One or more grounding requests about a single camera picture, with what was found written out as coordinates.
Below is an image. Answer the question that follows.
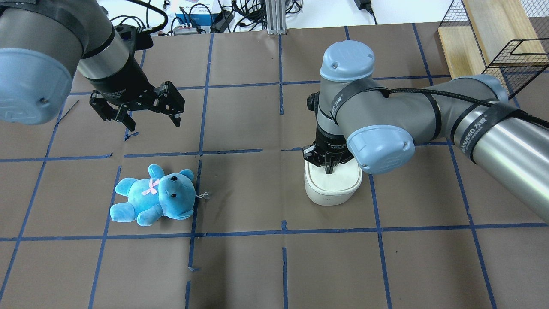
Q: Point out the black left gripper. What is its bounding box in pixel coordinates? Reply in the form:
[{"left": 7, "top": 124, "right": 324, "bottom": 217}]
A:
[{"left": 89, "top": 64, "right": 185, "bottom": 132}]

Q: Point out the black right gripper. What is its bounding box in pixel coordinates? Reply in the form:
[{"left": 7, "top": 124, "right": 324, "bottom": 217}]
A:
[{"left": 302, "top": 128, "right": 354, "bottom": 174}]

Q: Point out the white trash can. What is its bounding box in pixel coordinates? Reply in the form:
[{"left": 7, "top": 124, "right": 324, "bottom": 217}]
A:
[{"left": 304, "top": 159, "right": 363, "bottom": 206}]

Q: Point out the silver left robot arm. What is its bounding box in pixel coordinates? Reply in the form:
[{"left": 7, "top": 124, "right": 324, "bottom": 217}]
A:
[{"left": 0, "top": 0, "right": 185, "bottom": 131}]

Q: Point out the blue plush teddy bear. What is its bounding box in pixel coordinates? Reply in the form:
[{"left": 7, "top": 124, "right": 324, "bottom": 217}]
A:
[{"left": 109, "top": 164, "right": 196, "bottom": 226}]

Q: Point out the white blue box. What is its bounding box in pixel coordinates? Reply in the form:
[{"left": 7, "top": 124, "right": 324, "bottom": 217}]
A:
[{"left": 170, "top": 0, "right": 221, "bottom": 26}]

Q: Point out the wooden board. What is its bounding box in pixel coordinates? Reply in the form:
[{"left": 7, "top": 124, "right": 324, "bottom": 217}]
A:
[{"left": 437, "top": 0, "right": 545, "bottom": 80}]

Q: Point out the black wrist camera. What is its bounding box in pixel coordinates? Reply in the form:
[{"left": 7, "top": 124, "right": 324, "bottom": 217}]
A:
[{"left": 114, "top": 24, "right": 154, "bottom": 56}]

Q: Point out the aluminium frame post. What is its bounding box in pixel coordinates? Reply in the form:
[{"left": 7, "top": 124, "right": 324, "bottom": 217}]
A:
[{"left": 265, "top": 0, "right": 287, "bottom": 35}]

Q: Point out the black wire basket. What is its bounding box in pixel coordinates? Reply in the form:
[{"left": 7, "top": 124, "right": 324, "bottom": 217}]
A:
[{"left": 438, "top": 0, "right": 549, "bottom": 100}]

